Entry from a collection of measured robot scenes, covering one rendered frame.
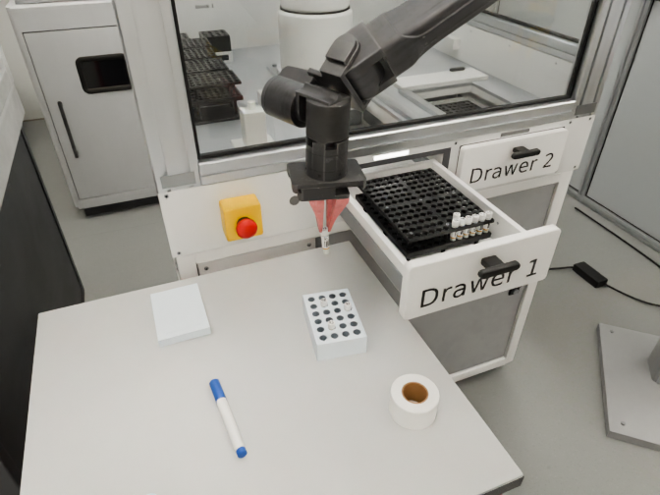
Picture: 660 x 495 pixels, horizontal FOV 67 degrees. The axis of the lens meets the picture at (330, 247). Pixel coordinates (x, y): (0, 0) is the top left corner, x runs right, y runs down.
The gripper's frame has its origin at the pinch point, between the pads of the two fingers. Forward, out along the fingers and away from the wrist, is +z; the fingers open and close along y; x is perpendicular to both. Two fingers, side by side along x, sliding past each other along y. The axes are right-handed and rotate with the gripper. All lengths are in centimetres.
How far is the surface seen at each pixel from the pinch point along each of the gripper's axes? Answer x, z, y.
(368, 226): -11.1, 8.8, -10.7
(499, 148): -32, 6, -46
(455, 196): -16.8, 7.7, -29.7
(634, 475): 5, 95, -94
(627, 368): -29, 91, -115
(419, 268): 6.3, 5.0, -13.6
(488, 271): 7.8, 5.8, -24.3
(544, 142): -34, 6, -59
